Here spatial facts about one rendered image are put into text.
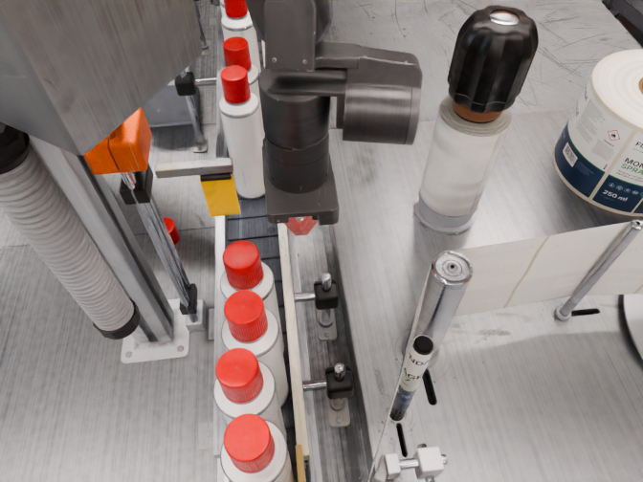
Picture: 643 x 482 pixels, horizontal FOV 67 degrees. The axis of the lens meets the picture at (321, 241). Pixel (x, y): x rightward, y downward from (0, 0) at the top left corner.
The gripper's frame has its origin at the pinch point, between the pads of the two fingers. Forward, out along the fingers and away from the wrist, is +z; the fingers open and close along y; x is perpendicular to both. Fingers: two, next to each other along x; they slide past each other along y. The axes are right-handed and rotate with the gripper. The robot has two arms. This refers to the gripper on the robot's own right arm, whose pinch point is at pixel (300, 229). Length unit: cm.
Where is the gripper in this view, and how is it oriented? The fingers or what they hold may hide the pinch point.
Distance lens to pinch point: 54.2
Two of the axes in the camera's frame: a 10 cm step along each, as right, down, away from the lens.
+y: -1.1, -8.1, 5.8
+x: -9.9, 0.8, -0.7
